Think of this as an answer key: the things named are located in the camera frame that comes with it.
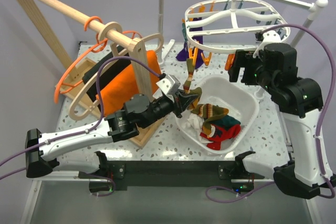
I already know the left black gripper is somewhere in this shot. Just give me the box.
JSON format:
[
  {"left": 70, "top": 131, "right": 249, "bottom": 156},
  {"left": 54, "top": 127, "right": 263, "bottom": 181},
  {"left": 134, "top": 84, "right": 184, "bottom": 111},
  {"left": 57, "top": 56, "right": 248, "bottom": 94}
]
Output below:
[{"left": 141, "top": 89, "right": 198, "bottom": 129}]

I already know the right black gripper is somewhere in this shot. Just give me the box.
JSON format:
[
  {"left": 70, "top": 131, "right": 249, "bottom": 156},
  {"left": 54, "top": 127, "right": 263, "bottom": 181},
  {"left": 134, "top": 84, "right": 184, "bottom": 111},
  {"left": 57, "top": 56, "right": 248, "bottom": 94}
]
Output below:
[{"left": 228, "top": 48, "right": 277, "bottom": 93}]

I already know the striped olive sock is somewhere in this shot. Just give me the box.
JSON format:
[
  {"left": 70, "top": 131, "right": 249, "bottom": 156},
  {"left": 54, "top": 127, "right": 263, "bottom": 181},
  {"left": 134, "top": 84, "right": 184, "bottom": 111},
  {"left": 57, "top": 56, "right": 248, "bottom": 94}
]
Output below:
[
  {"left": 182, "top": 57, "right": 203, "bottom": 111},
  {"left": 191, "top": 103, "right": 229, "bottom": 137}
]

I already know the white sock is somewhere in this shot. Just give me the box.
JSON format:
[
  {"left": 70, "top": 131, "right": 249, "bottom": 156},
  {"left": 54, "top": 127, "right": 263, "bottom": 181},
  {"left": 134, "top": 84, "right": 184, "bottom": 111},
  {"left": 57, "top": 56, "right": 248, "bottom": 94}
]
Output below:
[{"left": 184, "top": 113, "right": 204, "bottom": 135}]

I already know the red santa sock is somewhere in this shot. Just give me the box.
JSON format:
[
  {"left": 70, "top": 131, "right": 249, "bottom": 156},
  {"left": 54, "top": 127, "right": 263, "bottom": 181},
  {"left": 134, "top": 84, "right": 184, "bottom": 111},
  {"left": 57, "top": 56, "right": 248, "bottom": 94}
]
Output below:
[
  {"left": 206, "top": 142, "right": 222, "bottom": 151},
  {"left": 200, "top": 124, "right": 241, "bottom": 143}
]

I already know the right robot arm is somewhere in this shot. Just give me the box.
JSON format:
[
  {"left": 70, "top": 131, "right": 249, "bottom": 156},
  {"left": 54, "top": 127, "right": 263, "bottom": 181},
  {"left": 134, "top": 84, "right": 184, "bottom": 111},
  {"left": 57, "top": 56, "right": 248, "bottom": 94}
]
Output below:
[{"left": 225, "top": 43, "right": 335, "bottom": 199}]

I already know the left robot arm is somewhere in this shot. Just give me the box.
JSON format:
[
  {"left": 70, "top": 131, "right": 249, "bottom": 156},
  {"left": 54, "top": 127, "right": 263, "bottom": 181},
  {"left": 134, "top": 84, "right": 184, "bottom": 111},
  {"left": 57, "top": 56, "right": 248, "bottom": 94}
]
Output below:
[{"left": 25, "top": 90, "right": 198, "bottom": 178}]

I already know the white clip sock hanger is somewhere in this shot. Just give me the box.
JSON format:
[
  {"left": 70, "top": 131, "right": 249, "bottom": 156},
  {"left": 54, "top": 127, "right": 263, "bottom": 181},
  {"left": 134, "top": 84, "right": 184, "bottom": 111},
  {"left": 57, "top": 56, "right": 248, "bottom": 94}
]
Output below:
[{"left": 182, "top": 0, "right": 286, "bottom": 66}]

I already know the wooden hanger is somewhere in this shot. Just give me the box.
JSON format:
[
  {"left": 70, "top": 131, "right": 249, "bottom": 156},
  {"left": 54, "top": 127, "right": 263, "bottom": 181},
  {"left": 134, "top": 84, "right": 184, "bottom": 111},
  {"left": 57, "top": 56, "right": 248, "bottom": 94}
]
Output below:
[{"left": 68, "top": 39, "right": 158, "bottom": 121}]

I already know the orange plastic hanger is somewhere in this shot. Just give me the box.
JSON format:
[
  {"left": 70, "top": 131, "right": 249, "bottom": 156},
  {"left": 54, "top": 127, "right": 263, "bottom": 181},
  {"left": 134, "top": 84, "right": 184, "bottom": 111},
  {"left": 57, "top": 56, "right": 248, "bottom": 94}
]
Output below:
[{"left": 54, "top": 16, "right": 144, "bottom": 104}]

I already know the white plastic basin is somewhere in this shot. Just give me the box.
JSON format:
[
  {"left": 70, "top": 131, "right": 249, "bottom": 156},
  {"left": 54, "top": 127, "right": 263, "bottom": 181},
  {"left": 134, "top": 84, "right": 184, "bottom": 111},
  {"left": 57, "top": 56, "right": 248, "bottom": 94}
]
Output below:
[{"left": 176, "top": 75, "right": 259, "bottom": 155}]

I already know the purple sock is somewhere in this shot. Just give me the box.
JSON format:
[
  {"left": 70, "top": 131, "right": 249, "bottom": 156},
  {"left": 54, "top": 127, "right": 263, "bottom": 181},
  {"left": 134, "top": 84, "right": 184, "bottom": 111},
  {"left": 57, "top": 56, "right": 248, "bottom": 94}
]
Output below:
[{"left": 175, "top": 17, "right": 204, "bottom": 69}]

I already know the orange cloth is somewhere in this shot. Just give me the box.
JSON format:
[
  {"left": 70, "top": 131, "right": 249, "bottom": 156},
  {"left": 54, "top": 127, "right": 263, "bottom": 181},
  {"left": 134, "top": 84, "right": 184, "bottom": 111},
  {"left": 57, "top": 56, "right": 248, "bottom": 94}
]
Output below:
[{"left": 100, "top": 50, "right": 161, "bottom": 116}]

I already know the black cloth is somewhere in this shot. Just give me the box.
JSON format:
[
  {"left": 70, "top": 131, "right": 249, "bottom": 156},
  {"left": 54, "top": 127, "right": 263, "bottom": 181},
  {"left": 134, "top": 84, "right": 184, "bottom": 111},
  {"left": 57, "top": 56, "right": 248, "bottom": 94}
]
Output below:
[{"left": 82, "top": 52, "right": 131, "bottom": 101}]

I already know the white drying rack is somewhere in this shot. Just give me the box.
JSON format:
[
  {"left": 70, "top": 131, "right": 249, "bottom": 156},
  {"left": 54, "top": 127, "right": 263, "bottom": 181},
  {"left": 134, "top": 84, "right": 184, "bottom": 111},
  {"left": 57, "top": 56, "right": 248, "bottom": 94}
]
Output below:
[{"left": 156, "top": 0, "right": 329, "bottom": 101}]

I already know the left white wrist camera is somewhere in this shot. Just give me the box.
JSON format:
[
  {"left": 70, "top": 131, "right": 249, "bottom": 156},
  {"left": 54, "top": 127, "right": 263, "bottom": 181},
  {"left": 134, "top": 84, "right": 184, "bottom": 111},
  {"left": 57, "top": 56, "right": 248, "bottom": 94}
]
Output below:
[{"left": 156, "top": 74, "right": 181, "bottom": 96}]

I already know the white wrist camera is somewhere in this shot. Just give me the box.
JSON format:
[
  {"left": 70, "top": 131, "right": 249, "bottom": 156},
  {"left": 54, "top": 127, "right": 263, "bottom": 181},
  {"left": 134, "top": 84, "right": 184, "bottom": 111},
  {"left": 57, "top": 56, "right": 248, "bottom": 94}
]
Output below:
[
  {"left": 156, "top": 74, "right": 181, "bottom": 96},
  {"left": 253, "top": 30, "right": 281, "bottom": 58}
]

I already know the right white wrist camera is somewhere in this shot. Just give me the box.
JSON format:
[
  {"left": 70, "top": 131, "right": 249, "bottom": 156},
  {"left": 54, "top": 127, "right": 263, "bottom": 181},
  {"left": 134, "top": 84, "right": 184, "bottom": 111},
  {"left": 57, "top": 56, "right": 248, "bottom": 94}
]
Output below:
[{"left": 253, "top": 30, "right": 281, "bottom": 58}]

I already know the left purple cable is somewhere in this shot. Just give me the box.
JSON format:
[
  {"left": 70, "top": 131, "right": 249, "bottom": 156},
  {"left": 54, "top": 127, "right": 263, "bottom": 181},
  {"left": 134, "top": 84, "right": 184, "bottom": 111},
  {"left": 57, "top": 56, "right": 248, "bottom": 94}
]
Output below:
[{"left": 0, "top": 56, "right": 166, "bottom": 180}]

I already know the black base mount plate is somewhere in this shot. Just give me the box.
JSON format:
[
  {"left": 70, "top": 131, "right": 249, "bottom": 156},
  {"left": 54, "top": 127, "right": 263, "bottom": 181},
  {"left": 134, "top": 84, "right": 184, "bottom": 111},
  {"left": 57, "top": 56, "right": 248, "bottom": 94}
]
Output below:
[{"left": 79, "top": 161, "right": 255, "bottom": 193}]

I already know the aluminium frame rail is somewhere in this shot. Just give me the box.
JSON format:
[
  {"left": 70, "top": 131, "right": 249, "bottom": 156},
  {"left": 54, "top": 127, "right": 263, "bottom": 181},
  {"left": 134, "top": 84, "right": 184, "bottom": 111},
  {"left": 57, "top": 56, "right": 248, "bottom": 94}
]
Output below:
[{"left": 19, "top": 155, "right": 87, "bottom": 224}]

